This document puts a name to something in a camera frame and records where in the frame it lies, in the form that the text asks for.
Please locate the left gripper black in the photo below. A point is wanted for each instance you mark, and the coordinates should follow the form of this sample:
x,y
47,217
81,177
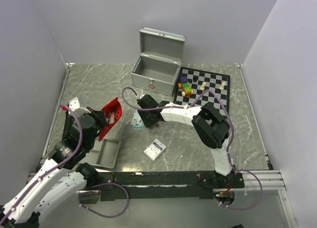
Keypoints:
x,y
100,116

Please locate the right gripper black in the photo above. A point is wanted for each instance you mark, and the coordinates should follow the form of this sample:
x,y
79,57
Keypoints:
x,y
146,123

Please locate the white bandage roll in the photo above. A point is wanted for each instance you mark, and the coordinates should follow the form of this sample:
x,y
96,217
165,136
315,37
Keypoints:
x,y
110,118

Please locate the orange handled small scissors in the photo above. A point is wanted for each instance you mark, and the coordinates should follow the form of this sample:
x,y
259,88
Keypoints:
x,y
118,114

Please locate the red first aid pouch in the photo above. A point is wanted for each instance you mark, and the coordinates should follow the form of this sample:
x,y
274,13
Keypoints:
x,y
113,106

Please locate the grey plastic divided tray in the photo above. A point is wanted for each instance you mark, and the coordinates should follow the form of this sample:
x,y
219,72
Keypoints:
x,y
104,153

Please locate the silver metal medicine case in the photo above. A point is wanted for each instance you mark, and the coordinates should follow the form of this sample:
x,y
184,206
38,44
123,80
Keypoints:
x,y
159,63

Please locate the bag of cotton swabs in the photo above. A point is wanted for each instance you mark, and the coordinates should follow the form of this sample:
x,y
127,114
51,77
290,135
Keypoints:
x,y
159,124

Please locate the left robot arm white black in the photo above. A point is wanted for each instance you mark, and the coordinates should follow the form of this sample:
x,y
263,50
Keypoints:
x,y
61,175

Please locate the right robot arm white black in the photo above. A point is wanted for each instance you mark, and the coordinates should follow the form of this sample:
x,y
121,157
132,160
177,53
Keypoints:
x,y
211,127

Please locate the colourful toy brick car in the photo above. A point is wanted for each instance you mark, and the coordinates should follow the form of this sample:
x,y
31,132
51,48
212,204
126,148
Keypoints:
x,y
183,84

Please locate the white chess piece left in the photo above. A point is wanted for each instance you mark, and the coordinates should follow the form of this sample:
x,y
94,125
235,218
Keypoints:
x,y
203,86

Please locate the white chess piece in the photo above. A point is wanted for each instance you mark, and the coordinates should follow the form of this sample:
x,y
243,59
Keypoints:
x,y
203,86
222,85

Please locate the black white chessboard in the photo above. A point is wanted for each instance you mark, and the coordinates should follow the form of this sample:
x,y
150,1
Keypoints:
x,y
213,82

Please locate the white chess piece right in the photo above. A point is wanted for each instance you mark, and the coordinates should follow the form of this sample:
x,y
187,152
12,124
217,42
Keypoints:
x,y
222,85

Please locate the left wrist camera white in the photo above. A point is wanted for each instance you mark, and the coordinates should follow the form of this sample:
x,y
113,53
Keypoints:
x,y
75,105

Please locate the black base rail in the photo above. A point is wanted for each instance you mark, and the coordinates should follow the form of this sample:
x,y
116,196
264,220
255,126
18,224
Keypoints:
x,y
162,184

